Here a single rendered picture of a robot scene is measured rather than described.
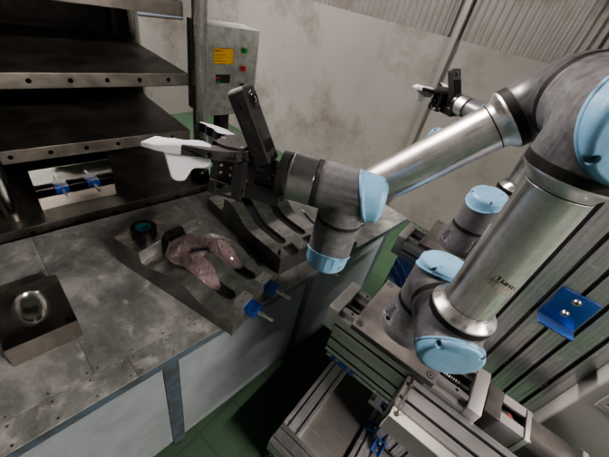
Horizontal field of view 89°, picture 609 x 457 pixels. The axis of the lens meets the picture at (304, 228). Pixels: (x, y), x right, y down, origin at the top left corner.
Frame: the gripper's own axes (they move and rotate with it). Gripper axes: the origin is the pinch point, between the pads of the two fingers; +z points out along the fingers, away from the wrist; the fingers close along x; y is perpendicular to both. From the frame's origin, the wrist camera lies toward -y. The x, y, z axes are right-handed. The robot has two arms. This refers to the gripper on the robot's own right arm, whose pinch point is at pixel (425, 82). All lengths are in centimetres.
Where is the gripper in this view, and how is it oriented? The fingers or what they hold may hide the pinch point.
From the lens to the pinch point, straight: 157.1
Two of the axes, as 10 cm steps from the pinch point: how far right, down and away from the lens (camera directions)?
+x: 9.0, -2.3, 3.7
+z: -4.3, -6.1, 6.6
